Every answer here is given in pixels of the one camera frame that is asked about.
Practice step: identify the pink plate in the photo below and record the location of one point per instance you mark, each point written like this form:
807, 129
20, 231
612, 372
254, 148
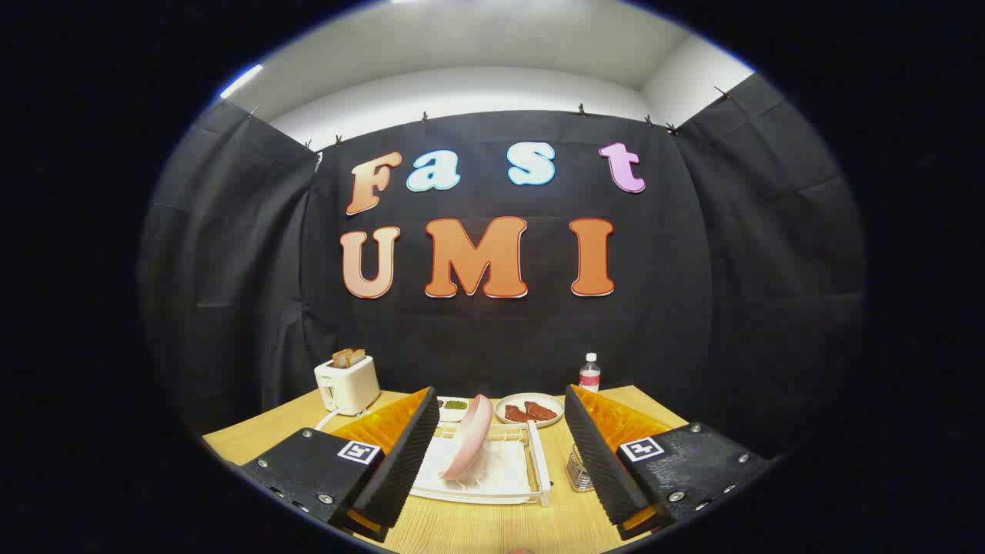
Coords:
473, 435

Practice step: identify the beige plate with meat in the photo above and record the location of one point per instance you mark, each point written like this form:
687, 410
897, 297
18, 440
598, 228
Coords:
548, 402

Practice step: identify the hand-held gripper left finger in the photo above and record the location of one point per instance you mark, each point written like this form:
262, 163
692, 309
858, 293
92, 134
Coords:
400, 462

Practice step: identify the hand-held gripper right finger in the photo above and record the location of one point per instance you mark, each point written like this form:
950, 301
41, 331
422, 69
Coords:
604, 465

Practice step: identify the white toaster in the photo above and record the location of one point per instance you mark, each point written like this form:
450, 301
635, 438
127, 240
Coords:
350, 385

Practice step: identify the red meat piece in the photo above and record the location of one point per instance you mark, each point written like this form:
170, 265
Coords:
515, 414
540, 411

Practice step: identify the clear red label bottle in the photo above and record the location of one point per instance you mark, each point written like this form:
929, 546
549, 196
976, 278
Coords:
589, 377

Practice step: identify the white divided bean tray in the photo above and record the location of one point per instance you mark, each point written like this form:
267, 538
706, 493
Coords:
454, 408

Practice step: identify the brown toast slice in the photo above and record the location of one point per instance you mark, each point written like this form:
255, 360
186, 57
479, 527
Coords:
341, 358
357, 356

